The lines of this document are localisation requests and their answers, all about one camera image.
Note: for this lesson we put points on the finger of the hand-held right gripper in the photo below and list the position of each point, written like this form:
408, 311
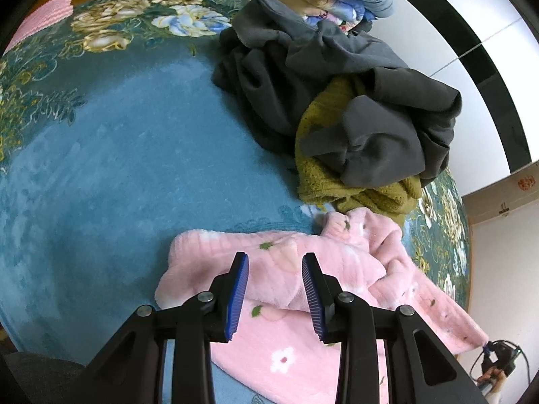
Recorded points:
487, 348

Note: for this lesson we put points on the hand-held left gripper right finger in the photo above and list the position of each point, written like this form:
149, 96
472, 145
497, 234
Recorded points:
313, 298

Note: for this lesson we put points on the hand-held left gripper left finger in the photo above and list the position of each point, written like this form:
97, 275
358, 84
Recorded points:
238, 294

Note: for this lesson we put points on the pink floral fleece garment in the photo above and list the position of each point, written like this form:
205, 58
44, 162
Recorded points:
278, 244

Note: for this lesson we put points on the olive knit sweater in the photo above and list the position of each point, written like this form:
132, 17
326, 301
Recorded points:
320, 176

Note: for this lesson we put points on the cardboard box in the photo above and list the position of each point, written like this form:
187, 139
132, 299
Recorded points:
505, 193

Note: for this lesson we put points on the blue floral blanket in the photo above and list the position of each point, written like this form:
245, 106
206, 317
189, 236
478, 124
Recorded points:
126, 168

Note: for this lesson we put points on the dark grey garment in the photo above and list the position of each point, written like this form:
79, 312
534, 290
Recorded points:
379, 134

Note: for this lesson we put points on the dark cloth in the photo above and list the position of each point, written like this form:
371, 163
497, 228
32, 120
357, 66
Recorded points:
29, 376

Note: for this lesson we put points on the pink textured cloth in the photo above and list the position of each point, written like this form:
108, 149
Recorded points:
46, 17

